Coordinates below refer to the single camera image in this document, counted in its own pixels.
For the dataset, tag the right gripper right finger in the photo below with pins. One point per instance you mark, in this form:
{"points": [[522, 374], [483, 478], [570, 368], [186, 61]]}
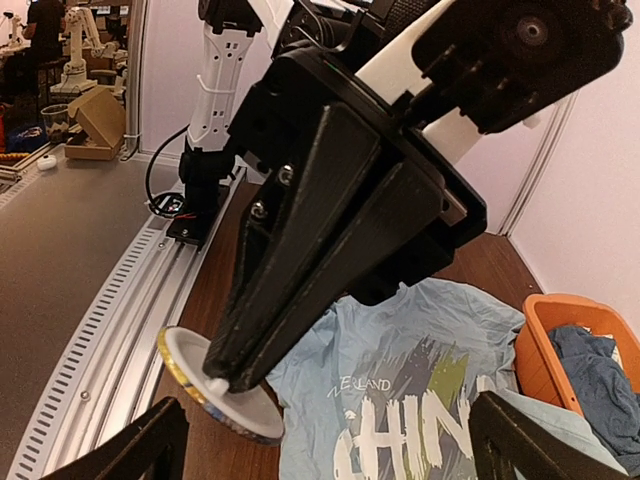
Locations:
{"points": [[506, 442]]}

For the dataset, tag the dark blue garment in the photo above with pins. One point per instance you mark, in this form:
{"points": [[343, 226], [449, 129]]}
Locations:
{"points": [[603, 390]]}

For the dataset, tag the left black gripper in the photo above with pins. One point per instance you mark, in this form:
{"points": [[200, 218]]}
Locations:
{"points": [[354, 203]]}

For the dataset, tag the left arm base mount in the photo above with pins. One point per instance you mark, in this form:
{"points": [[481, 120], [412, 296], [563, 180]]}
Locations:
{"points": [[194, 228]]}

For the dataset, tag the cardboard box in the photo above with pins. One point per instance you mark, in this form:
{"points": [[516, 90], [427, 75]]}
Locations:
{"points": [[102, 121]]}

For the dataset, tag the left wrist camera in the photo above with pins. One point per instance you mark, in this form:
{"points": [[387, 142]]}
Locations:
{"points": [[499, 62]]}

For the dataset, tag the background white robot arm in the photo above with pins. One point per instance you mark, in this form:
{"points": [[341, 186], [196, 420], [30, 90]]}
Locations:
{"points": [[81, 27]]}

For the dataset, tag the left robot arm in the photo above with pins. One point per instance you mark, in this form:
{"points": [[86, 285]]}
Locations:
{"points": [[371, 43]]}

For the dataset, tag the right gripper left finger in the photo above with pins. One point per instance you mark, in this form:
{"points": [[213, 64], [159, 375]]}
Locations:
{"points": [[151, 447]]}

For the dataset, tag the light blue printed t-shirt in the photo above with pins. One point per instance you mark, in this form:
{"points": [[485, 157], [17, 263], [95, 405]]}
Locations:
{"points": [[385, 391]]}

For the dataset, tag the painted round brooch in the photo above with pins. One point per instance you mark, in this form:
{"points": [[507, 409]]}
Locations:
{"points": [[251, 414]]}

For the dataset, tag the left aluminium corner post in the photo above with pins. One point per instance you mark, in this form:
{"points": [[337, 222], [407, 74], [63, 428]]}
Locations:
{"points": [[547, 146]]}

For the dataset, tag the aluminium front rail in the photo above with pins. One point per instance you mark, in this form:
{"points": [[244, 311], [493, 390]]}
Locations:
{"points": [[85, 378]]}

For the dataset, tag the orange plastic basin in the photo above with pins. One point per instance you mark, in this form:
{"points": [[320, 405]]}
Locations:
{"points": [[539, 372]]}

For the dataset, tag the person in black shirt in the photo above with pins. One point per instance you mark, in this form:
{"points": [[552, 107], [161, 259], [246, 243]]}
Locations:
{"points": [[45, 21]]}

